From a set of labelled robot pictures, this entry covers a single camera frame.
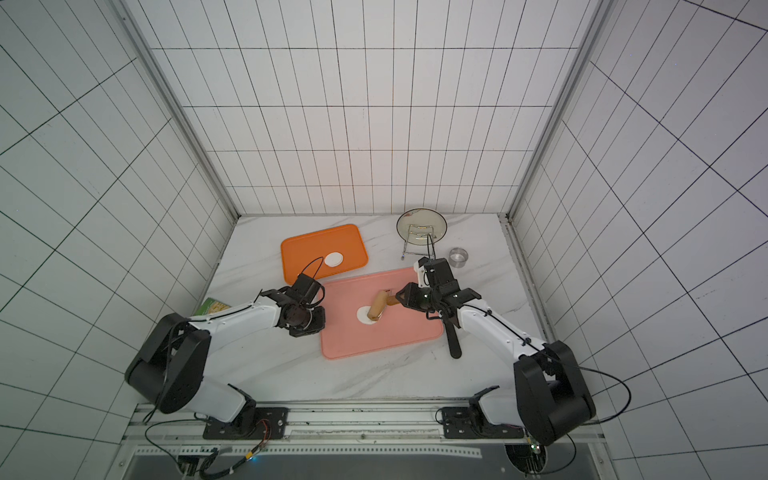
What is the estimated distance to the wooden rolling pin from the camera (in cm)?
89

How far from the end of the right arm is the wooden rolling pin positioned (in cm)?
10

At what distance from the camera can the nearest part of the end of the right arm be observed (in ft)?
2.03
